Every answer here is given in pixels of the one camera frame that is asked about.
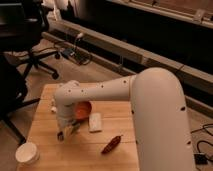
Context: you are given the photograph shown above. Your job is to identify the orange-red bowl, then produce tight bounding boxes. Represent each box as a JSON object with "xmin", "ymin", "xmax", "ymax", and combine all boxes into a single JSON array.
[{"xmin": 75, "ymin": 101, "xmax": 92, "ymax": 120}]

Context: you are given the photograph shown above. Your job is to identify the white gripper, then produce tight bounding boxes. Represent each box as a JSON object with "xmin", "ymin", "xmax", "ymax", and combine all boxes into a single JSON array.
[{"xmin": 57, "ymin": 115, "xmax": 77, "ymax": 140}]

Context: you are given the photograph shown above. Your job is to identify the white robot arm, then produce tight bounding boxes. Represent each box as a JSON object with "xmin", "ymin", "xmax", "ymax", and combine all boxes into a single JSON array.
[{"xmin": 54, "ymin": 67, "xmax": 196, "ymax": 171}]

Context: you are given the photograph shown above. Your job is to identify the black floor cables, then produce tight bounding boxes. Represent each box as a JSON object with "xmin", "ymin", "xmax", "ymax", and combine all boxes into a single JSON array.
[{"xmin": 190, "ymin": 123, "xmax": 213, "ymax": 171}]

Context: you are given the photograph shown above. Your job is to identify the black office chair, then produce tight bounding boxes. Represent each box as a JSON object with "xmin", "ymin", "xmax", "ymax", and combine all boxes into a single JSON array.
[{"xmin": 0, "ymin": 0, "xmax": 60, "ymax": 79}]

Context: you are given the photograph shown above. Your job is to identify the white rectangular sponge block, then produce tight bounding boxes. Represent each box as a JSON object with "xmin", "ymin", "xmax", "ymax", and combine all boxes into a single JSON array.
[{"xmin": 89, "ymin": 113, "xmax": 102, "ymax": 132}]

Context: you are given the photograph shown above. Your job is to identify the red chili pepper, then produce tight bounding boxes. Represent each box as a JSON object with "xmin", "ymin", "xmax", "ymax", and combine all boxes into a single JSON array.
[{"xmin": 101, "ymin": 135, "xmax": 121, "ymax": 154}]

